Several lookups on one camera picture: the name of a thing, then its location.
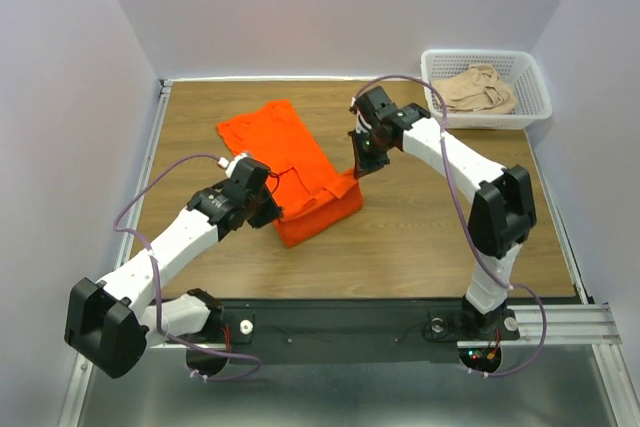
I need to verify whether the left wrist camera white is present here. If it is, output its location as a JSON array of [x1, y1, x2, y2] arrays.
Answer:
[[217, 152, 252, 178]]

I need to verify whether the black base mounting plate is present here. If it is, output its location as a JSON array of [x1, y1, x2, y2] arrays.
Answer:
[[191, 298, 520, 365]]

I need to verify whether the orange t-shirt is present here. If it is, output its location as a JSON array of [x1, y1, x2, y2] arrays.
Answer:
[[216, 100, 364, 248]]

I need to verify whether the aluminium frame rail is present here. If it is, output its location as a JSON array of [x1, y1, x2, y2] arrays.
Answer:
[[64, 80, 620, 407]]

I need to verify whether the beige t-shirt in basket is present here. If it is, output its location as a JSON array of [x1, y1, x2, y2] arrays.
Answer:
[[432, 63, 518, 115]]

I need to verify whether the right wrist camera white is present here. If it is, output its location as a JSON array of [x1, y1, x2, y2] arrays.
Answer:
[[349, 97, 370, 133]]

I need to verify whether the white plastic laundry basket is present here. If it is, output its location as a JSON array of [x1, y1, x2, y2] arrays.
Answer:
[[421, 49, 552, 130]]

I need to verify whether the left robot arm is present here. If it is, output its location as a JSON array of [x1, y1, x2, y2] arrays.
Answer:
[[64, 153, 282, 379]]

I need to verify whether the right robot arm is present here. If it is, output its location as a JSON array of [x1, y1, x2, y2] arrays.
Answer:
[[349, 86, 537, 337]]

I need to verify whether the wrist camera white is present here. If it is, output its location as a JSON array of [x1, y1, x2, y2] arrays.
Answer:
[[217, 152, 252, 178], [349, 97, 370, 133]]

